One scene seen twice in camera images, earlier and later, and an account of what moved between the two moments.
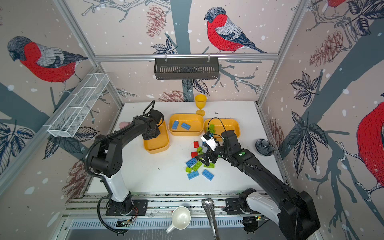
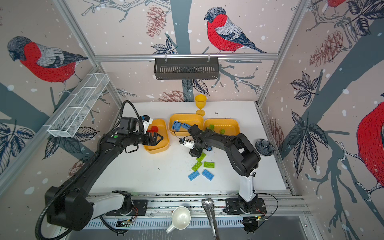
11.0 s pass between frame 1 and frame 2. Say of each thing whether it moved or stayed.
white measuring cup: stayed
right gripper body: moved
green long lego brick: stayed
